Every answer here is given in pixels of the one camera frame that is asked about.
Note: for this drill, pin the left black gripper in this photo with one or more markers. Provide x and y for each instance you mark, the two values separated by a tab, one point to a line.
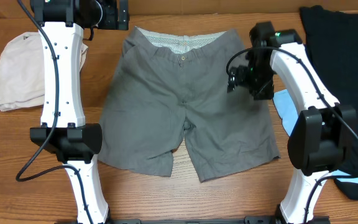
110	6

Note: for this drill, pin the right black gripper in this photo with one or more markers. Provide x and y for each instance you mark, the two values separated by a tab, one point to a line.
238	74

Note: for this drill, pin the grey shorts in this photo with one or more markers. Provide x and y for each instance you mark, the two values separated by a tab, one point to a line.
169	90

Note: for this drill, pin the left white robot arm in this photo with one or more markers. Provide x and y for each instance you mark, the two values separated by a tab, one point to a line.
63	129

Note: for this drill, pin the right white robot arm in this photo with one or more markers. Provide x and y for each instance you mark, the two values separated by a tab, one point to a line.
321	138

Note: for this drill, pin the light blue garment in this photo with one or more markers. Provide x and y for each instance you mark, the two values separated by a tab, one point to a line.
287	112

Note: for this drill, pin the black garment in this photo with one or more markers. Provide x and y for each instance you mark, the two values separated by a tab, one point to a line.
332	43

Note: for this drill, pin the beige folded garment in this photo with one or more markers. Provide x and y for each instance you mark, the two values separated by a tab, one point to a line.
22	73

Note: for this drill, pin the cardboard backboard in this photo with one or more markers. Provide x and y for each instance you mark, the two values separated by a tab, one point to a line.
11	9

